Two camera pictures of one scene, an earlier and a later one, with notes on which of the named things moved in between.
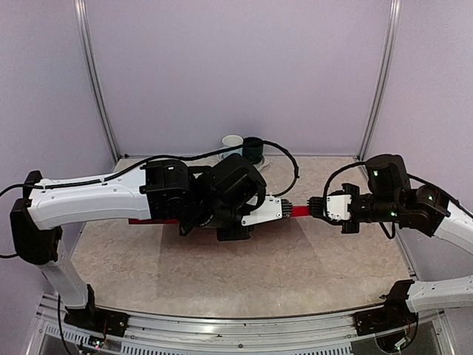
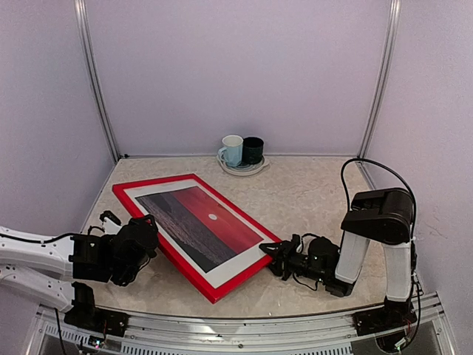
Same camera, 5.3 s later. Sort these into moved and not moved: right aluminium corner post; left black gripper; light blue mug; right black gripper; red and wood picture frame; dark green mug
Moved: left black gripper; red and wood picture frame; right black gripper
Not moved: dark green mug; light blue mug; right aluminium corner post
